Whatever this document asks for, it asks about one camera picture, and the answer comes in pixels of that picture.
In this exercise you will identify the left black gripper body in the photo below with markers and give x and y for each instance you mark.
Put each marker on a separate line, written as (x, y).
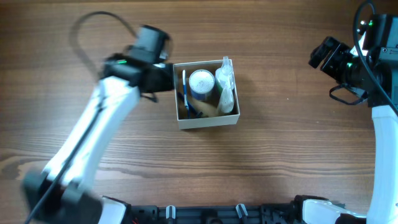
(163, 79)

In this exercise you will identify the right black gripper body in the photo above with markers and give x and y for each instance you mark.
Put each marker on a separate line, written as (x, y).
(325, 57)

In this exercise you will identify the blue and white toothbrush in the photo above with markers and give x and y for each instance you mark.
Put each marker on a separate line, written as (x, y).
(185, 93)

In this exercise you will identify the white-lidded blue round container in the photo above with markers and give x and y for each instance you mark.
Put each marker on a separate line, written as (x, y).
(201, 84)

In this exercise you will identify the blue disposable razor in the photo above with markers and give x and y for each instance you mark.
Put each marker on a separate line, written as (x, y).
(191, 111)

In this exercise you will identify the white-capped blue spray bottle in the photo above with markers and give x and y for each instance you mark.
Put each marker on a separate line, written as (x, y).
(224, 76)

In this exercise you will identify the white squeeze tube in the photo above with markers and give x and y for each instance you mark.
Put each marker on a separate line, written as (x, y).
(226, 102)

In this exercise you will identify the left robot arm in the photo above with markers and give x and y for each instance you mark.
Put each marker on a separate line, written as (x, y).
(61, 192)

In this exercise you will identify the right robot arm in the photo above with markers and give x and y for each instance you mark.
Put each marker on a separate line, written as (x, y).
(383, 208)

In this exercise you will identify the white cardboard open box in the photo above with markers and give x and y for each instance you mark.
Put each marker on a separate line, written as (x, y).
(205, 111)

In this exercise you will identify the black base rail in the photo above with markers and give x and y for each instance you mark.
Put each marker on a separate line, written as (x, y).
(235, 214)

